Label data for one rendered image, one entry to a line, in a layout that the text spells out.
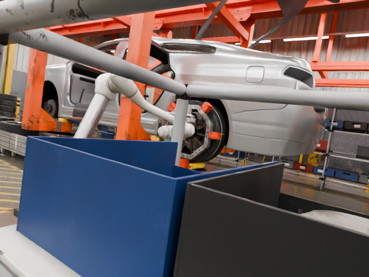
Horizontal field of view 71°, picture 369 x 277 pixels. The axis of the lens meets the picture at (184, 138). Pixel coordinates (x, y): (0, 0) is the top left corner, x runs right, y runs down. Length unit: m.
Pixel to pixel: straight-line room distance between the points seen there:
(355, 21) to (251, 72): 9.96
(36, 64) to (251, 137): 3.08
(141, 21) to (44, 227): 2.53
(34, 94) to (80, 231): 3.96
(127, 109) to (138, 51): 0.57
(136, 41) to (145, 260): 2.56
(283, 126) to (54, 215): 2.23
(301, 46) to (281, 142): 10.04
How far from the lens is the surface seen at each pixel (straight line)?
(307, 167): 5.87
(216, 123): 2.52
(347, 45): 12.00
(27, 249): 0.32
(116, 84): 1.72
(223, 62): 2.70
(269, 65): 2.52
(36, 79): 4.20
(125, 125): 2.61
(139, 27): 2.74
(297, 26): 12.62
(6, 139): 4.92
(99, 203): 0.24
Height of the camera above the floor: 0.91
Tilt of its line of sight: 3 degrees down
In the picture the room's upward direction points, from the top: 8 degrees clockwise
